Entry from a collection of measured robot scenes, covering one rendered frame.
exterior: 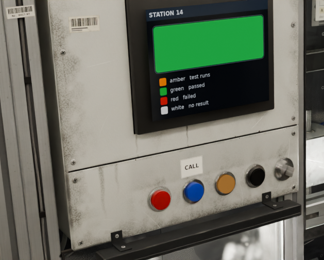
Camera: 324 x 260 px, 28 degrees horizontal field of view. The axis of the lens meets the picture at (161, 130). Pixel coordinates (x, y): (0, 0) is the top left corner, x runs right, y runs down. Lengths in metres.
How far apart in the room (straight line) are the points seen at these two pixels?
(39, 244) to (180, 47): 0.35
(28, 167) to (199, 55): 0.29
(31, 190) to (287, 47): 0.47
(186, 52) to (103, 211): 0.26
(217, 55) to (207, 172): 0.19
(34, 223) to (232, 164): 0.33
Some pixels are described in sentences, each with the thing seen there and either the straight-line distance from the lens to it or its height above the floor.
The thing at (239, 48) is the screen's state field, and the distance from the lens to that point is 1.00.
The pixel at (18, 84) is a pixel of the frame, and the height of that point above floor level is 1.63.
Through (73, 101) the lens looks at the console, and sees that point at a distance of 0.91.
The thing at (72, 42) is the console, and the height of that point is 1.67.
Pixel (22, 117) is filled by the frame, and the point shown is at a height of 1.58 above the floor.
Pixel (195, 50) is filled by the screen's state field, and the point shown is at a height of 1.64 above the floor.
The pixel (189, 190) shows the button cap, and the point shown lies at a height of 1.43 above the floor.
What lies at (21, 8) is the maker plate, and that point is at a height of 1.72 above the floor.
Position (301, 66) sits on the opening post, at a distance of 1.12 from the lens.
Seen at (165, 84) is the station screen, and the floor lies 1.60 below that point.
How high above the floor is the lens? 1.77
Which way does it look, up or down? 15 degrees down
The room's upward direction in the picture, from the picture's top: 3 degrees counter-clockwise
